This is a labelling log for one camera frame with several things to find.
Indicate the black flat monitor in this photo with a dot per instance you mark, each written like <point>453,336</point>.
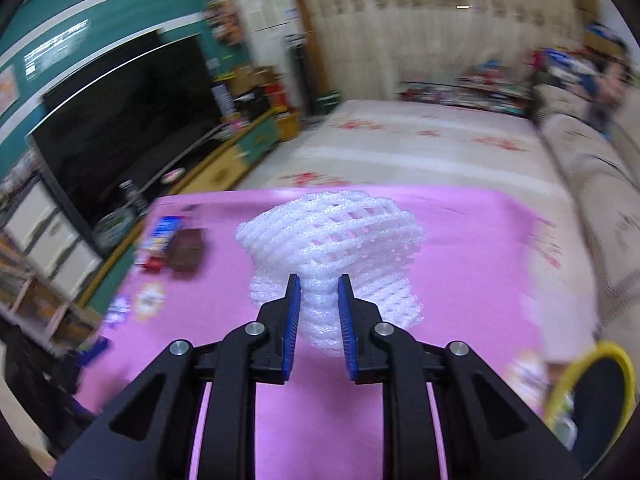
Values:
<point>95,72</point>

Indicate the row of plush toys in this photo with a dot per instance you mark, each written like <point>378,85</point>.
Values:
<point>607,85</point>

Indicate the beige sofa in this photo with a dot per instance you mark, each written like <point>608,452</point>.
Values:
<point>600,185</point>

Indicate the green and yellow cabinet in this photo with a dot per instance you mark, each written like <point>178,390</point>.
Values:
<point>225,160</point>

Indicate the cream embroidered curtain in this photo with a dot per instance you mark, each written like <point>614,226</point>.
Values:
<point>425,25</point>

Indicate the bookshelf with books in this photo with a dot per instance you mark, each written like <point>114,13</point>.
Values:
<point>40,305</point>

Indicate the black tower fan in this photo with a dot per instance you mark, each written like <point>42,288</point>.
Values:
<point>299,72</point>

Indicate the clear water bottle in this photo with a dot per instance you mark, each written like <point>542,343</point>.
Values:
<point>134,195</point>

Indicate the open cardboard boxes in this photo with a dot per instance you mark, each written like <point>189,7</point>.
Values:
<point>247,85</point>

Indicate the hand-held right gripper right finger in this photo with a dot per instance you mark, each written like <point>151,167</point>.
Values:
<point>346,327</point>

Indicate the flat red box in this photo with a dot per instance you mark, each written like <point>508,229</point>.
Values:
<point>152,262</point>

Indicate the large curved black television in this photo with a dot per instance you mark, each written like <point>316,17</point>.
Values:
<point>130,130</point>

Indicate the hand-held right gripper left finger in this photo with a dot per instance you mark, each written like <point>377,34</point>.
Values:
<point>292,327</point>

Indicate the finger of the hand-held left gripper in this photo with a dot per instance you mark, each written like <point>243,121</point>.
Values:
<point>100,347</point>

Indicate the white drawer unit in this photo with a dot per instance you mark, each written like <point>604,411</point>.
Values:
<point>45,230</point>

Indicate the green crate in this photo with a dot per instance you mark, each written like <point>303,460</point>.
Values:
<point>326,102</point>

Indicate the brown wallet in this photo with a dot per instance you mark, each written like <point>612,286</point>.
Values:
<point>186,250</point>

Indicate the hanging flower decoration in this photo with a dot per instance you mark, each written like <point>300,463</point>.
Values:
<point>225,20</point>

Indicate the stacked cardboard boxes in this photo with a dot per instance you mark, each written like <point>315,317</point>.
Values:
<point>587,7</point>

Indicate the clear glass bowl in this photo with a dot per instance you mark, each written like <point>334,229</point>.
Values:
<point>115,227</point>

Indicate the blue starry toy case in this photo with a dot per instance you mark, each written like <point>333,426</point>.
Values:
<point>570,67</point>

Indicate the cream floral mattress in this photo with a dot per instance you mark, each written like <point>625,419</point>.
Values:
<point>425,160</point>

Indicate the low cluttered shelf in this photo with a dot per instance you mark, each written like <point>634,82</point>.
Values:
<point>465,92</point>

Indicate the small blue and white box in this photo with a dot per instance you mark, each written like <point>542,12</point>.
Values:
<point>160,235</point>

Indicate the yellow rimmed black bin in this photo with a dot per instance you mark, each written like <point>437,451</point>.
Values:
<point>600,400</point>

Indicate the pink floral tablecloth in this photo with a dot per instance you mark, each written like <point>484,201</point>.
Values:
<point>225,305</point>

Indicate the pink wall art panel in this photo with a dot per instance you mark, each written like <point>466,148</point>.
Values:
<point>9,87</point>

